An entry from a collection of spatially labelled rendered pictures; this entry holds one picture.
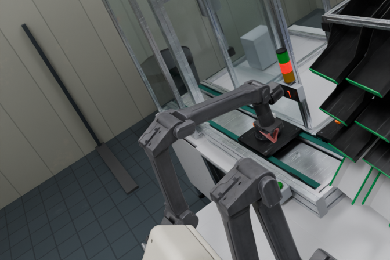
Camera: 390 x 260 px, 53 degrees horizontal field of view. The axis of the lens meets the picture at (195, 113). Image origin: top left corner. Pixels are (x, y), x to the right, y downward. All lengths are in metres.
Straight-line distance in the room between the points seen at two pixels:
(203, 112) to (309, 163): 0.82
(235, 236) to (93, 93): 3.76
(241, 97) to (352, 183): 0.57
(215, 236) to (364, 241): 0.61
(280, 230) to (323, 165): 0.93
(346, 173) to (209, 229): 0.65
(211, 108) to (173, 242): 0.41
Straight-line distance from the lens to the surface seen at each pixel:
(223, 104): 1.25
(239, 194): 0.83
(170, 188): 1.26
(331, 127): 1.98
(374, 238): 1.66
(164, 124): 1.14
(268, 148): 1.95
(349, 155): 1.48
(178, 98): 2.27
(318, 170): 1.85
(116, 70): 4.54
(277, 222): 0.96
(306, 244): 1.68
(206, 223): 1.89
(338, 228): 1.70
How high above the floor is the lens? 2.18
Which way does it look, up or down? 30 degrees down
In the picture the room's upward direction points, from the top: 24 degrees counter-clockwise
